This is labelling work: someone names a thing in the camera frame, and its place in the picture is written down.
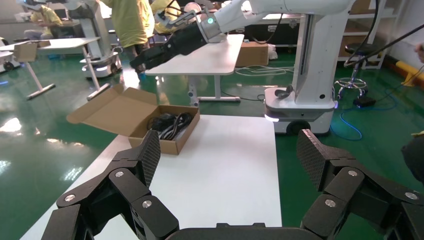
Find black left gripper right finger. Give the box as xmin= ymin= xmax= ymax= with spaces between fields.
xmin=295 ymin=129 xmax=424 ymax=240

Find dark curved bracket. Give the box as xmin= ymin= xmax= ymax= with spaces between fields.
xmin=274 ymin=84 xmax=295 ymax=100

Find white metal shelf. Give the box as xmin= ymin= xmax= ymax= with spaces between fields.
xmin=337 ymin=0 xmax=398 ymax=64

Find white own robot base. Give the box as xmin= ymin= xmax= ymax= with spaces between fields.
xmin=263 ymin=86 xmax=337 ymax=137

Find brown cardboard storage box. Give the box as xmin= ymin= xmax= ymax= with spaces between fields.
xmin=66 ymin=83 xmax=201 ymax=156

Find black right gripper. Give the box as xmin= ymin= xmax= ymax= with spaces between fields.
xmin=130 ymin=23 xmax=208 ymax=71

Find open brown cardboard box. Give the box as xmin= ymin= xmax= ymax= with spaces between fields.
xmin=13 ymin=40 xmax=51 ymax=63

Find thick black cable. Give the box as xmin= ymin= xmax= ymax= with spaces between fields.
xmin=344 ymin=23 xmax=424 ymax=67
xmin=344 ymin=0 xmax=380 ymax=67

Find black power adapter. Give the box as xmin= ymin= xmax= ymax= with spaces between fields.
xmin=147 ymin=113 xmax=176 ymax=132

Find blue floor cable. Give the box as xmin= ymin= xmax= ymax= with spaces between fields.
xmin=329 ymin=94 xmax=400 ymax=142

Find white table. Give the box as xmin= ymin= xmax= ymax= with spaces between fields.
xmin=0 ymin=36 xmax=111 ymax=101
xmin=145 ymin=33 xmax=245 ymax=103

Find chrome stool black seat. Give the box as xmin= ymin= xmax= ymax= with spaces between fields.
xmin=333 ymin=43 xmax=369 ymax=100

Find closed brown cardboard box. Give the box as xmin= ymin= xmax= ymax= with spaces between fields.
xmin=235 ymin=42 xmax=270 ymax=68

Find black coiled power cable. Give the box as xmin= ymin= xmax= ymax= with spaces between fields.
xmin=158 ymin=112 xmax=195 ymax=141

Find white column robot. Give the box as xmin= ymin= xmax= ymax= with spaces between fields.
xmin=0 ymin=36 xmax=16 ymax=72
xmin=66 ymin=0 xmax=123 ymax=79

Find yellow floor barrier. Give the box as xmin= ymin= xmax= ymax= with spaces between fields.
xmin=395 ymin=60 xmax=424 ymax=88

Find black foot pedal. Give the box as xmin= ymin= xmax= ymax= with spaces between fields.
xmin=352 ymin=96 xmax=378 ymax=108

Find seated person in yellow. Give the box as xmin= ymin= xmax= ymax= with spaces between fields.
xmin=23 ymin=4 xmax=64 ymax=41

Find white floor cables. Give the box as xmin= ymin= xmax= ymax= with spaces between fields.
xmin=234 ymin=64 xmax=296 ymax=78

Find white robot torso column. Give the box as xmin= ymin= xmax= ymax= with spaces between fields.
xmin=293 ymin=13 xmax=352 ymax=104

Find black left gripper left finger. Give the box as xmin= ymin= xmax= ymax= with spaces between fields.
xmin=41 ymin=129 xmax=181 ymax=240

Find person in yellow coat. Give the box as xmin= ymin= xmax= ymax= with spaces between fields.
xmin=99 ymin=0 xmax=156 ymax=75
xmin=150 ymin=0 xmax=181 ymax=34

